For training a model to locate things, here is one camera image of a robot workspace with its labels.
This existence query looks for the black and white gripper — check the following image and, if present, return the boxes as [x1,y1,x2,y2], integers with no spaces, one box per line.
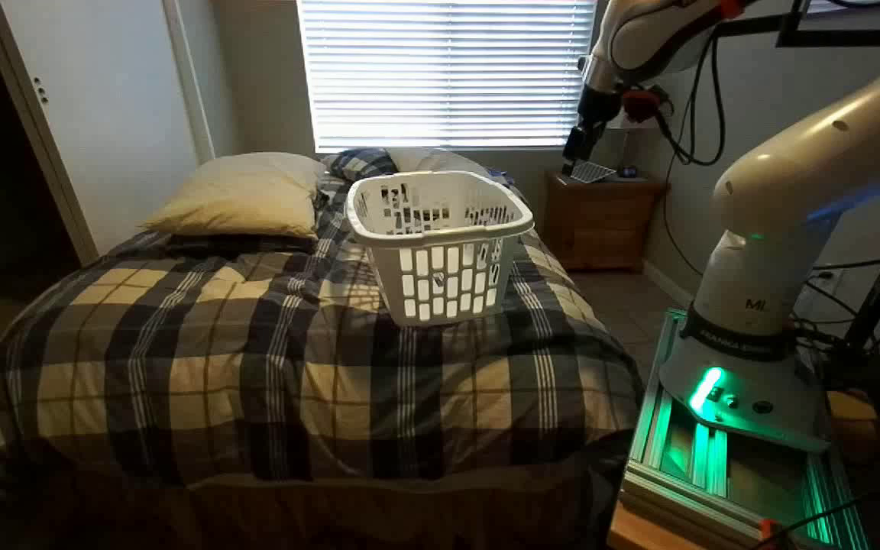
[559,81,623,170]

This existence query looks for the white plastic laundry basket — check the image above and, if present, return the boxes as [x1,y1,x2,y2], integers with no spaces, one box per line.
[342,167,536,331]

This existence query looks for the book on nightstand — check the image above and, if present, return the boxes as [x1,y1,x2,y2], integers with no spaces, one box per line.
[565,160,618,189]

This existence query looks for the table lamp with white shade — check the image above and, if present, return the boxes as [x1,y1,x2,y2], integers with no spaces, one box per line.
[612,110,665,181]

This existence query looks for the wooden nightstand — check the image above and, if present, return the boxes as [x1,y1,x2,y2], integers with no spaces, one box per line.
[539,167,669,274]

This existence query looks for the white window blinds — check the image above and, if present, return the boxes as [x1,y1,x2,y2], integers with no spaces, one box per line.
[296,0,603,155]

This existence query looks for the blue plaid pillow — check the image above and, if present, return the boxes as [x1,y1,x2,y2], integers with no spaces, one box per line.
[321,145,400,189]

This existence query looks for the black overhead bar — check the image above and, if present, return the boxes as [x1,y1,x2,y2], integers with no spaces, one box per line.
[713,0,880,56]

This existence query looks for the grey robot mounting base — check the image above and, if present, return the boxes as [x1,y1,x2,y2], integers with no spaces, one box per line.
[656,332,835,456]

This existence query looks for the beige pillow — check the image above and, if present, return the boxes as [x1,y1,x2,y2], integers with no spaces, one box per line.
[143,148,329,244]

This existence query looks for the plaid bed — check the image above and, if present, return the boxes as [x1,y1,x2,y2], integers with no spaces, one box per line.
[0,165,646,501]

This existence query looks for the wooden cart top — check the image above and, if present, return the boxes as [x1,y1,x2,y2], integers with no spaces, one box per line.
[604,497,771,550]

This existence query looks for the brown bed skirt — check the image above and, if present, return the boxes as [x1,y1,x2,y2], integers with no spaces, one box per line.
[0,438,627,550]

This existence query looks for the white door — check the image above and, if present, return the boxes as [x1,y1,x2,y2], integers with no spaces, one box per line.
[0,0,216,265]

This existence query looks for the black hanging cable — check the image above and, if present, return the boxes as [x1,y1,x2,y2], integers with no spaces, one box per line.
[655,28,729,170]

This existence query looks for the aluminium frame with green light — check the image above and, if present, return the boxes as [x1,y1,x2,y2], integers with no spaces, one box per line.
[619,306,875,550]

